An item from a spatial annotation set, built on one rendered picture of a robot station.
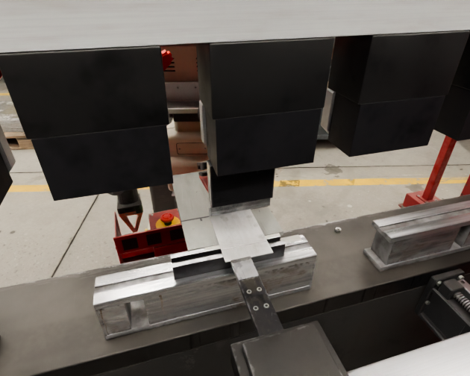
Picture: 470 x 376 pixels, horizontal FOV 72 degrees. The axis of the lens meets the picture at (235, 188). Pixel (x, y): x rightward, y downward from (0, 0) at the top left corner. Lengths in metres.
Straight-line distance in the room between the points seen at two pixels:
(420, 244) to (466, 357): 0.29
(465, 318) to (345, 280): 0.23
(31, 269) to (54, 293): 1.47
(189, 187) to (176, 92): 0.50
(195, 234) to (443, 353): 0.41
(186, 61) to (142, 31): 0.80
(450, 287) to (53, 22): 0.79
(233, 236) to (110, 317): 0.24
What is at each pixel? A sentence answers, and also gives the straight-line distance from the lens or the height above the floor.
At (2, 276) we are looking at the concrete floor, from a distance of 2.27.
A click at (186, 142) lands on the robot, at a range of 1.25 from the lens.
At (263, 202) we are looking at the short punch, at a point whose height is 1.09.
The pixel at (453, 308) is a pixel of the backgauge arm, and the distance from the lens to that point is 0.82.
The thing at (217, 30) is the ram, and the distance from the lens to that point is 0.37.
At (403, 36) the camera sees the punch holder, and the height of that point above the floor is 1.34.
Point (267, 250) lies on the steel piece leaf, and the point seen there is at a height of 1.00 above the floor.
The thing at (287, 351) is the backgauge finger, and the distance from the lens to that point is 0.42.
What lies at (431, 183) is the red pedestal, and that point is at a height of 0.25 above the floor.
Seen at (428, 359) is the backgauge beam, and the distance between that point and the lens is 0.53.
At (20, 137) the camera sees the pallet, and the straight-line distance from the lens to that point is 3.70.
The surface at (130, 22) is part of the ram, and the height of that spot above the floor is 1.36.
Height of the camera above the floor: 1.40
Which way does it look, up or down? 33 degrees down
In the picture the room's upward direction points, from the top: straight up
